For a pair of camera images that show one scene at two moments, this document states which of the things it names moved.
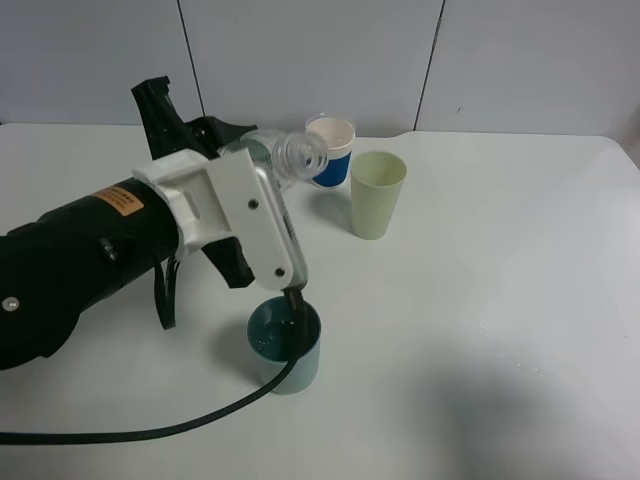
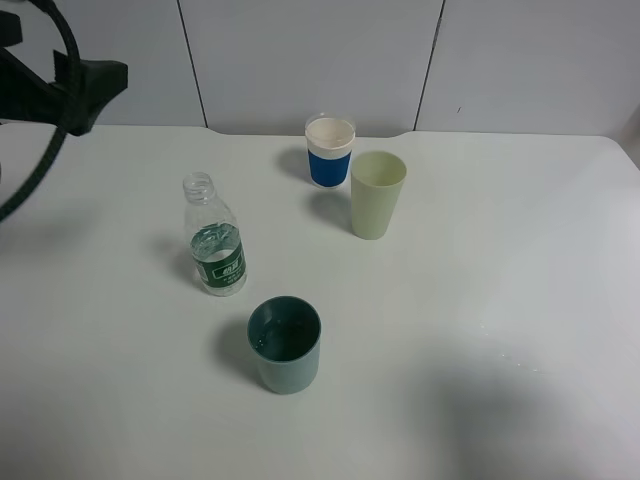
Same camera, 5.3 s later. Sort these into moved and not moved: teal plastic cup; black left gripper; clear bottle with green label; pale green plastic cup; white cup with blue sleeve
Moved: clear bottle with green label; black left gripper
Not moved: white cup with blue sleeve; teal plastic cup; pale green plastic cup
